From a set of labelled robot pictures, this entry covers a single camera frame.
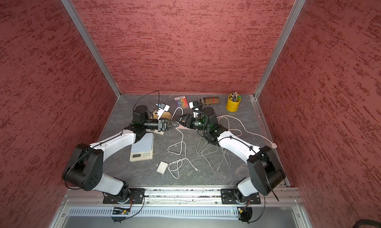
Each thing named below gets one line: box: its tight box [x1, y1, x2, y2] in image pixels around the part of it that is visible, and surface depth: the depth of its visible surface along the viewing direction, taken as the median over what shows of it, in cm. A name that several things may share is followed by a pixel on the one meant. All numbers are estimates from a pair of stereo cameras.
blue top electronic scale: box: [129, 132, 154, 162], surface depth 89 cm
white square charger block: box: [156, 161, 169, 175], surface depth 83 cm
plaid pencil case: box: [199, 96, 220, 105], surface depth 116 cm
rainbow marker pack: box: [174, 95, 189, 109], surface depth 118 cm
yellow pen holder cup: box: [225, 92, 242, 113], surface depth 105 cm
